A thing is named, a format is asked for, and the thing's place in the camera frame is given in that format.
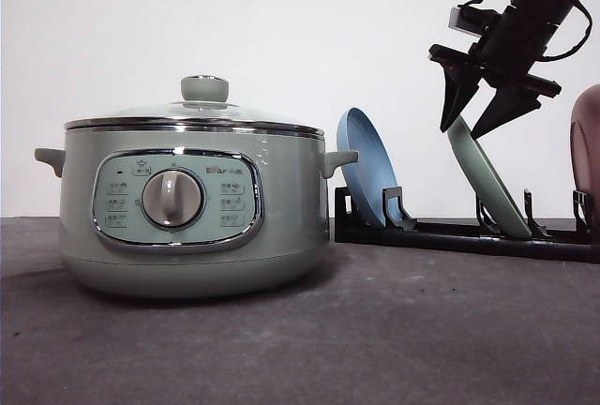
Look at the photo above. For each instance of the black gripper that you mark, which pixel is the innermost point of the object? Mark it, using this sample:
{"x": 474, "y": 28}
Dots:
{"x": 512, "y": 50}

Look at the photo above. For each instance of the green plate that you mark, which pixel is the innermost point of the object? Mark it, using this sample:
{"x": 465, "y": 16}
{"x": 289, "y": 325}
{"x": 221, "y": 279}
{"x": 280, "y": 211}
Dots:
{"x": 499, "y": 211}

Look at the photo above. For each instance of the glass steamer lid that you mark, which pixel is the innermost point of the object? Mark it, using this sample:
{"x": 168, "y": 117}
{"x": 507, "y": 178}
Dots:
{"x": 204, "y": 108}

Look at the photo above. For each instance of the pink plate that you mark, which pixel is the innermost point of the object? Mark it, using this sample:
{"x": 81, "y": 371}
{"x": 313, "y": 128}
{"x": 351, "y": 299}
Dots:
{"x": 585, "y": 149}

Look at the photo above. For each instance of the blue plate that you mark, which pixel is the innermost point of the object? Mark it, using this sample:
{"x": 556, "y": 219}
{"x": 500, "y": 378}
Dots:
{"x": 374, "y": 169}

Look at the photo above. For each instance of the green electric steamer pot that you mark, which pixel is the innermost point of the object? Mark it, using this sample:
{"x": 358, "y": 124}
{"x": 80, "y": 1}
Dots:
{"x": 193, "y": 207}

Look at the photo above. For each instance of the black dish rack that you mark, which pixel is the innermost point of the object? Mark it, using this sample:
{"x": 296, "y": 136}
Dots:
{"x": 577, "y": 245}

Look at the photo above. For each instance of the grey table mat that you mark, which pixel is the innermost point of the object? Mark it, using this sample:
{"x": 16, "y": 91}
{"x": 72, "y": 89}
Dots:
{"x": 375, "y": 324}

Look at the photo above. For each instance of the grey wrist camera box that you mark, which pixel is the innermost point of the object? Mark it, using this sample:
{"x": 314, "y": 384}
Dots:
{"x": 468, "y": 19}

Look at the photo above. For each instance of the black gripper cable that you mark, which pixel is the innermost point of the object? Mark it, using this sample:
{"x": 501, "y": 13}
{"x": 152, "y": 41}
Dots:
{"x": 558, "y": 55}

